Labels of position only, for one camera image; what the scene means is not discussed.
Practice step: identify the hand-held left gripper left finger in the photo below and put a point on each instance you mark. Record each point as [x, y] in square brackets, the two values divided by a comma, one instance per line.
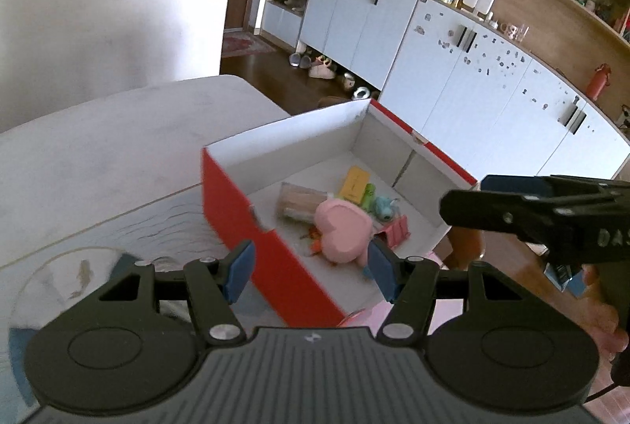
[241, 264]

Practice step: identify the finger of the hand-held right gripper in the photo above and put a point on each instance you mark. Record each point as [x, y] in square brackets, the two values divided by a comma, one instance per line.
[487, 210]
[512, 185]

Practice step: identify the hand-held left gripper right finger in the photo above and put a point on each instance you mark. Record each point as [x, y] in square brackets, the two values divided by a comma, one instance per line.
[381, 266]

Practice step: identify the pink ribbed toy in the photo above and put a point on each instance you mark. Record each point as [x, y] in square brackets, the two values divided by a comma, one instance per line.
[396, 233]

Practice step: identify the red cardboard box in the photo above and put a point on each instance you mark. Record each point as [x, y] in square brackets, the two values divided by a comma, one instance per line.
[275, 247]

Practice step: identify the pink heart-shaped container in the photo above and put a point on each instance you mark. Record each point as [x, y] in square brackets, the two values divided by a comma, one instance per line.
[342, 229]

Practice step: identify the teal toy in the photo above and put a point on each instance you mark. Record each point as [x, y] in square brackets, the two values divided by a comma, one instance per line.
[385, 207]

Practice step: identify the orange toy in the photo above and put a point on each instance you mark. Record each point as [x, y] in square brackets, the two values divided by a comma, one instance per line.
[315, 244]

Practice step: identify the green tube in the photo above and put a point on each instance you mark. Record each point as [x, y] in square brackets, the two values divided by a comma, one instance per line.
[369, 196]

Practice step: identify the clear cylindrical container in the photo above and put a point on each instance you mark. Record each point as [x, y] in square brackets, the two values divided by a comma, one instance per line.
[298, 202]

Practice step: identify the yellow rectangular box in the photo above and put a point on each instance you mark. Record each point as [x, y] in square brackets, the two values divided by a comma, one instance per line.
[354, 185]

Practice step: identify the person's right hand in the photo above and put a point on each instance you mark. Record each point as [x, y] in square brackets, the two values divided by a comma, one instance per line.
[610, 330]

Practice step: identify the pink plastic object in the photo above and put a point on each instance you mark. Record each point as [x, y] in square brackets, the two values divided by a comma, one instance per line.
[364, 318]

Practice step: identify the white sticker-covered cabinet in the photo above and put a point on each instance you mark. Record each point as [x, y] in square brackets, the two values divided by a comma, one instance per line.
[492, 99]

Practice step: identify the red water bottle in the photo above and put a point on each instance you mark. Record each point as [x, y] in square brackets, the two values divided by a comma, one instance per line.
[598, 82]

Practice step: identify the glass cups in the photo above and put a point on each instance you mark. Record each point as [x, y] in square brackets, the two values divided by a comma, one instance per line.
[514, 31]

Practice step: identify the white shoe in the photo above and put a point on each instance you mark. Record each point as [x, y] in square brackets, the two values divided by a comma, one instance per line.
[348, 80]
[362, 93]

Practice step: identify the blue printed table mat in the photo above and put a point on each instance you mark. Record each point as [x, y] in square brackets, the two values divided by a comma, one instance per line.
[59, 256]

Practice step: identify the pink white sneakers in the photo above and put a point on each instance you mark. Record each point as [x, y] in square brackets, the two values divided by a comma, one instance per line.
[322, 68]

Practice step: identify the grey slippers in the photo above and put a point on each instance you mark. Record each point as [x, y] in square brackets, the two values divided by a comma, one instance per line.
[300, 59]

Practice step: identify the patterned floor rug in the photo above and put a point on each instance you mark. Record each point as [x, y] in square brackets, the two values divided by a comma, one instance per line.
[246, 45]

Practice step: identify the white double-door cabinet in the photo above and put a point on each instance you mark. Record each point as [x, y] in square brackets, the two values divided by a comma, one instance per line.
[354, 15]

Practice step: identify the low white shoe cabinet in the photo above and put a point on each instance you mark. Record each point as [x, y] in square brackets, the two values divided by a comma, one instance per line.
[280, 23]

